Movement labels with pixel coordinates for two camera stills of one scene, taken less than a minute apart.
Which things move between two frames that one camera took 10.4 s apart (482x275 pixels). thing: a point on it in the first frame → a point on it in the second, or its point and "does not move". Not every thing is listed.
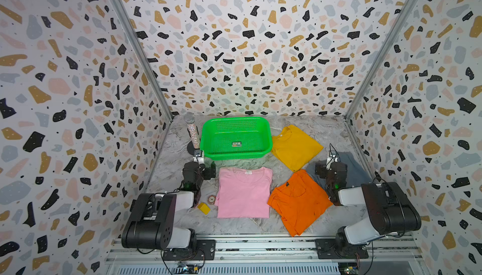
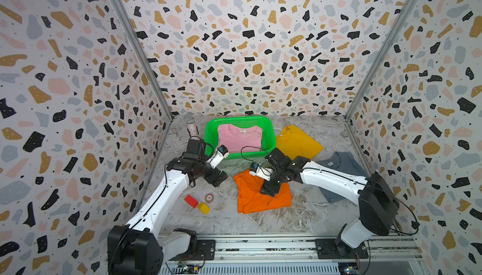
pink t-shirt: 243,192 → 239,139
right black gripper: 322,168 → 268,189
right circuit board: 349,268 does not move
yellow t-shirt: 294,148 does not move
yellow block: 204,208 does not move
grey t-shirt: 355,176 does not move
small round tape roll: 211,199 does not move
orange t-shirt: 300,202 → 250,198
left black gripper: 206,171 does not move
